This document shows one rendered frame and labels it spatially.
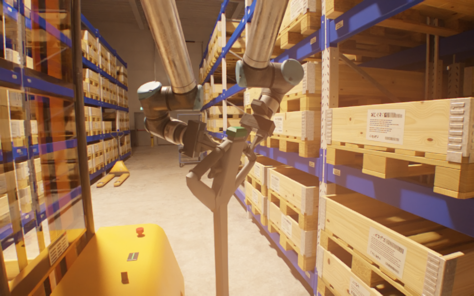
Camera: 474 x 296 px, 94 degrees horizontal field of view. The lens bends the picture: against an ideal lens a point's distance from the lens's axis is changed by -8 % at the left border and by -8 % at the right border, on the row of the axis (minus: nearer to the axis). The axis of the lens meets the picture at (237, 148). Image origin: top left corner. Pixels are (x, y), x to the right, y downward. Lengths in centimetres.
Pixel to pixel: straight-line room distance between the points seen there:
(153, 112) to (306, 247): 154
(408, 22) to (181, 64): 159
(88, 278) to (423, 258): 126
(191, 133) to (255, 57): 34
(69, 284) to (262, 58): 101
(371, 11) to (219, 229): 127
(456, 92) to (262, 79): 203
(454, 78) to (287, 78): 197
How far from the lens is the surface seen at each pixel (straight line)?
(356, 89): 206
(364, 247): 143
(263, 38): 75
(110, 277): 106
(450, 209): 117
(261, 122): 93
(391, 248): 130
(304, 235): 197
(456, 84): 263
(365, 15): 153
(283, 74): 86
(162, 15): 71
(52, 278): 161
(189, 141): 88
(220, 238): 93
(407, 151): 118
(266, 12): 72
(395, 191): 131
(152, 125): 97
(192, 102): 86
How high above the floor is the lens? 144
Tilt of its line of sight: 6 degrees down
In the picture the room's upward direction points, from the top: 1 degrees counter-clockwise
